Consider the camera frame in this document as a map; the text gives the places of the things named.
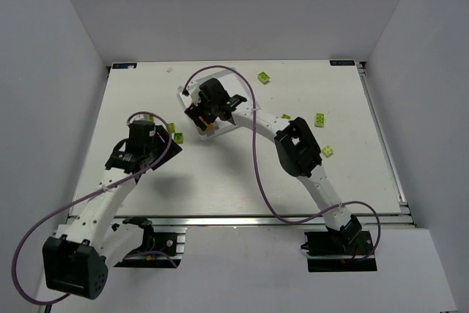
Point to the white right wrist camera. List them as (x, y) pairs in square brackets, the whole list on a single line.
[(195, 96)]

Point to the green 2x4 lego far right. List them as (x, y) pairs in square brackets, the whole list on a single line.
[(319, 120)]

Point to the green 2x2 lego upturned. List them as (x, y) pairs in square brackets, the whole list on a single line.
[(178, 138)]

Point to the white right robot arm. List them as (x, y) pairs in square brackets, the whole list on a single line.
[(297, 150)]

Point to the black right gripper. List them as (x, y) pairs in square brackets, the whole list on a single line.
[(198, 116)]

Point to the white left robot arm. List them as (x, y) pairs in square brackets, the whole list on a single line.
[(78, 259)]

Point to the blue label right corner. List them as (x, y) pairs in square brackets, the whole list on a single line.
[(341, 62)]

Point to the yellow 2x4 lego brick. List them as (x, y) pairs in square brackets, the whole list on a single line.
[(205, 127)]

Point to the blue label left corner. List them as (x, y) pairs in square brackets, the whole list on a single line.
[(124, 66)]

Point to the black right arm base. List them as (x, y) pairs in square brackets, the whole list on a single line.
[(325, 255)]

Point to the green lego near back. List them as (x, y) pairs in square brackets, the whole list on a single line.
[(263, 77)]

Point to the green 2x2 lego upright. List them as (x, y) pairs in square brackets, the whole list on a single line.
[(171, 127)]

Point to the aluminium table frame rail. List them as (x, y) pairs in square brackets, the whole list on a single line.
[(392, 221)]

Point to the green 2x2 lego right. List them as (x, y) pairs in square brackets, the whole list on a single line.
[(327, 151)]

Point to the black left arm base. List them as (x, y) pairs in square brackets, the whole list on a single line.
[(160, 247)]

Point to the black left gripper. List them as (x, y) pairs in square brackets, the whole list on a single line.
[(167, 148)]

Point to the white three-compartment tray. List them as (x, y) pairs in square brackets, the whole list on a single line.
[(234, 84)]

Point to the blue label corner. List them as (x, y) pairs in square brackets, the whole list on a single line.
[(341, 62), (124, 66)]

